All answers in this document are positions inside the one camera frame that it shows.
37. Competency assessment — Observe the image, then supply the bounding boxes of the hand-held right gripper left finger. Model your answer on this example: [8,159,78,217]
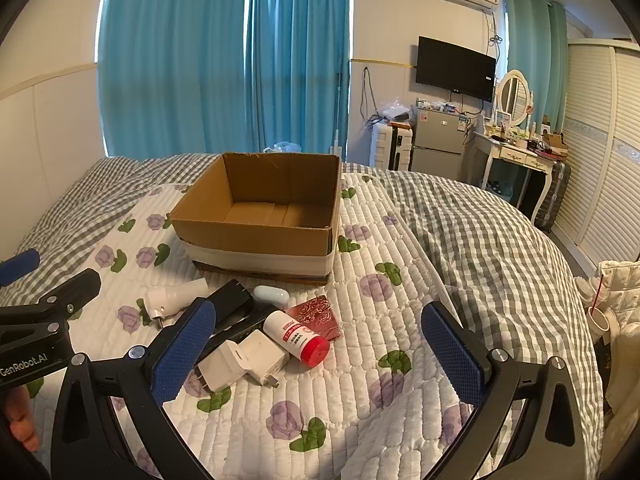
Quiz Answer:
[50,297,218,480]

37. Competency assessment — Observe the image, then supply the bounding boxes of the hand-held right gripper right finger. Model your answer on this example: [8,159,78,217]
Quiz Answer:
[421,301,586,480]

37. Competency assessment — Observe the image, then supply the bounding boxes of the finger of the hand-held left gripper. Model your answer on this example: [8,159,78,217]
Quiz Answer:
[0,249,41,287]
[0,268,102,335]

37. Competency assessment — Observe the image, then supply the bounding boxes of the white handheld device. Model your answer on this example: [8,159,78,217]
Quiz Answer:
[137,278,207,328]

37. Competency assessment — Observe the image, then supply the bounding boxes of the black rectangular case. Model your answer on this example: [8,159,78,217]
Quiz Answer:
[202,280,273,347]

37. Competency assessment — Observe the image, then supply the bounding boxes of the small white plug charger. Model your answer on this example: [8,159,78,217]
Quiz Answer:
[239,329,291,388]

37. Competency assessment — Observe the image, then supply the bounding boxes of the light blue earbud case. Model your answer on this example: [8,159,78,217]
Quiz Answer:
[253,285,291,311]

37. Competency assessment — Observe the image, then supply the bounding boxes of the white bottle with red cap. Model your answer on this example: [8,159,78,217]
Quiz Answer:
[262,310,331,367]

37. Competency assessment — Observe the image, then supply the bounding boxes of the cardboard box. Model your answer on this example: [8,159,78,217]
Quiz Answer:
[167,152,343,283]

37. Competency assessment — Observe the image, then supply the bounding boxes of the person's left hand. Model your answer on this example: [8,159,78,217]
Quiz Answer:
[0,386,42,453]

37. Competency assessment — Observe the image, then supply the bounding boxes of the grey checked blanket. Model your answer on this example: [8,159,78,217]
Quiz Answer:
[0,152,608,480]

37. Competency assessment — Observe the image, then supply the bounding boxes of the white floral quilt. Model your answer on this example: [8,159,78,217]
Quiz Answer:
[30,170,506,480]

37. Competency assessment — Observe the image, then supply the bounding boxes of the white cup with red straw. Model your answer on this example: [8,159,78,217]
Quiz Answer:
[587,267,617,333]

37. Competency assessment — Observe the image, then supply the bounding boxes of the white padded jacket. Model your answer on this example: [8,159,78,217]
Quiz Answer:
[575,260,640,421]

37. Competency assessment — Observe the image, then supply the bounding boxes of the dark grey suitcase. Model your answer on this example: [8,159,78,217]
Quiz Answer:
[535,160,572,233]

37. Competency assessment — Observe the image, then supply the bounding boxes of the white dressing table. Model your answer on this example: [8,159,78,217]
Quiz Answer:
[472,130,566,221]

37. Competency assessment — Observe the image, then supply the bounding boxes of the silver small fridge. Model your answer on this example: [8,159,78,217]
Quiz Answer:
[410,106,476,178]

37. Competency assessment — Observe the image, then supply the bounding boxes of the white suitcase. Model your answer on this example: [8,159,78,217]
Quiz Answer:
[370,122,415,171]

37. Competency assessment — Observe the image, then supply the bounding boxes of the wide blue curtain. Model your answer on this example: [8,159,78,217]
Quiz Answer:
[97,0,251,161]

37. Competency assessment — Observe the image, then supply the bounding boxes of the crumpled plastic bag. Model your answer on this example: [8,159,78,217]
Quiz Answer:
[378,102,416,123]

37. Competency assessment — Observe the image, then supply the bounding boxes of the white louvred wardrobe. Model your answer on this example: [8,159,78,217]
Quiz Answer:
[550,37,640,266]

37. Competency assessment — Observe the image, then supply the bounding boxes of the oval white vanity mirror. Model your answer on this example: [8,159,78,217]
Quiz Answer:
[495,70,532,128]

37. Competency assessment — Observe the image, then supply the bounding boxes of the white standing pole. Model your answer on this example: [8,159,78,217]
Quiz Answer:
[332,57,347,161]

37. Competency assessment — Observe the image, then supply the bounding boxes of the teal curtain beside wardrobe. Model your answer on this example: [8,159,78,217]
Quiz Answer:
[501,0,568,133]

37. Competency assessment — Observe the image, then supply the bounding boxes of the narrow blue curtain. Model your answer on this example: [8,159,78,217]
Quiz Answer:
[245,0,351,161]

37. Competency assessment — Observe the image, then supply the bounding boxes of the hanging wall cables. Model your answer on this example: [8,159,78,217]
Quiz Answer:
[361,66,382,127]

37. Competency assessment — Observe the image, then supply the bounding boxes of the black wall television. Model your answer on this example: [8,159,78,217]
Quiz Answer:
[416,36,497,102]

